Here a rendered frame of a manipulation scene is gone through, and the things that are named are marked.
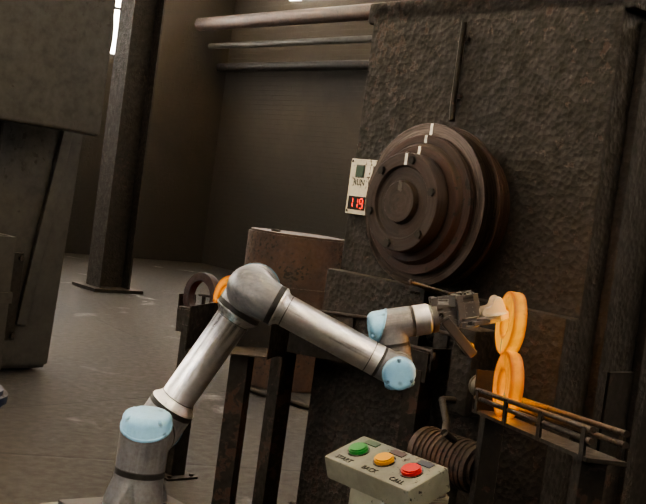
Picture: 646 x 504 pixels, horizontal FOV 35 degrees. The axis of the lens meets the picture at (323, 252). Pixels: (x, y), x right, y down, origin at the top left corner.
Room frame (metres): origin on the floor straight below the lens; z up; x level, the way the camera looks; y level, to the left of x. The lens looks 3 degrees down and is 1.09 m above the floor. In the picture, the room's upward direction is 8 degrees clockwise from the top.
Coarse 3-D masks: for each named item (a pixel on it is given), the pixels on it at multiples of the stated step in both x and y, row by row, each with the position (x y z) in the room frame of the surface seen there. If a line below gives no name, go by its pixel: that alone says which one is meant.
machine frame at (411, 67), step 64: (448, 0) 3.20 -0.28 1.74; (512, 0) 3.01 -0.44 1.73; (576, 0) 2.84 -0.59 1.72; (640, 0) 2.71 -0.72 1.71; (384, 64) 3.38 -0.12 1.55; (448, 64) 3.17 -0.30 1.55; (512, 64) 2.98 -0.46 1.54; (576, 64) 2.81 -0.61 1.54; (640, 64) 2.76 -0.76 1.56; (384, 128) 3.35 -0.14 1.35; (512, 128) 2.96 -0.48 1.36; (576, 128) 2.79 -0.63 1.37; (640, 128) 2.77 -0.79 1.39; (512, 192) 2.93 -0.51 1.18; (576, 192) 2.77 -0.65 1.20; (640, 192) 2.85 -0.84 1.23; (512, 256) 2.91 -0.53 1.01; (576, 256) 2.75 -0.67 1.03; (640, 256) 2.88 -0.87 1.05; (576, 320) 2.71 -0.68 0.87; (640, 320) 2.90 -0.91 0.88; (320, 384) 3.37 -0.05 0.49; (576, 384) 2.74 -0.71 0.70; (640, 384) 2.89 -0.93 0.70; (320, 448) 3.34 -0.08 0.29; (512, 448) 2.77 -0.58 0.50; (640, 448) 2.95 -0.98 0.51
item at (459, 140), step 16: (416, 128) 3.03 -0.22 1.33; (448, 128) 2.93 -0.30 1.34; (464, 144) 2.88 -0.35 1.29; (480, 160) 2.87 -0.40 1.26; (480, 176) 2.83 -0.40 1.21; (480, 192) 2.82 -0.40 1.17; (496, 192) 2.86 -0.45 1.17; (480, 208) 2.81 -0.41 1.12; (368, 224) 3.14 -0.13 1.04; (480, 224) 2.81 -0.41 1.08; (464, 240) 2.84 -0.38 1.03; (480, 240) 2.84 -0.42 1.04; (464, 256) 2.84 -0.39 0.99; (400, 272) 3.02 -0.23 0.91; (432, 272) 2.92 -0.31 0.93; (448, 272) 2.88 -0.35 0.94; (464, 272) 2.91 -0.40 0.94
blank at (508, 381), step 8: (504, 352) 2.47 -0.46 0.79; (512, 352) 2.45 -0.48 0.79; (504, 360) 2.46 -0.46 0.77; (512, 360) 2.41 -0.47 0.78; (520, 360) 2.42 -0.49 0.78; (496, 368) 2.51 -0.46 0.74; (504, 368) 2.45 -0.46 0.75; (512, 368) 2.39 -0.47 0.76; (520, 368) 2.40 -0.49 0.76; (496, 376) 2.50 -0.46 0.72; (504, 376) 2.49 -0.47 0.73; (512, 376) 2.38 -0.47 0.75; (520, 376) 2.39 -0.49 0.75; (496, 384) 2.49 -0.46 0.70; (504, 384) 2.49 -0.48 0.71; (512, 384) 2.38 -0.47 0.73; (520, 384) 2.38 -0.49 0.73; (496, 392) 2.48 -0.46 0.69; (504, 392) 2.42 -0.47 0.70; (512, 392) 2.38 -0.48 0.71; (520, 392) 2.38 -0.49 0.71; (496, 400) 2.47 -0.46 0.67; (520, 400) 2.38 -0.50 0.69; (496, 408) 2.47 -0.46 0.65; (512, 408) 2.39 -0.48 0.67; (512, 416) 2.42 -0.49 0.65
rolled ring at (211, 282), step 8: (200, 272) 3.82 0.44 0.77; (192, 280) 3.85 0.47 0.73; (200, 280) 3.82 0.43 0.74; (208, 280) 3.79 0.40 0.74; (216, 280) 3.79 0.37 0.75; (184, 288) 3.88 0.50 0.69; (192, 288) 3.86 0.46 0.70; (208, 288) 3.78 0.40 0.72; (184, 296) 3.87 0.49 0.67; (192, 296) 3.87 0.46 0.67; (184, 304) 3.87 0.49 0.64; (192, 304) 3.86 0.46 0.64
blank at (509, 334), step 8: (504, 296) 2.57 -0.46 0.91; (512, 296) 2.50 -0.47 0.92; (520, 296) 2.50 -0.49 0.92; (504, 304) 2.55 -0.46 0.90; (512, 304) 2.49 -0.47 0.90; (520, 304) 2.47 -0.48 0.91; (512, 312) 2.48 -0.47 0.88; (520, 312) 2.46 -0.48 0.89; (512, 320) 2.47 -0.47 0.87; (520, 320) 2.46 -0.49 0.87; (496, 328) 2.59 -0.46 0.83; (504, 328) 2.56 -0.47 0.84; (512, 328) 2.46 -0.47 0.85; (520, 328) 2.45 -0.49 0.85; (496, 336) 2.58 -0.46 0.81; (504, 336) 2.51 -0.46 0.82; (512, 336) 2.46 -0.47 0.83; (520, 336) 2.46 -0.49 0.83; (496, 344) 2.56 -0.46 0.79; (504, 344) 2.50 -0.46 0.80; (512, 344) 2.47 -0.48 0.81; (520, 344) 2.47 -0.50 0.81
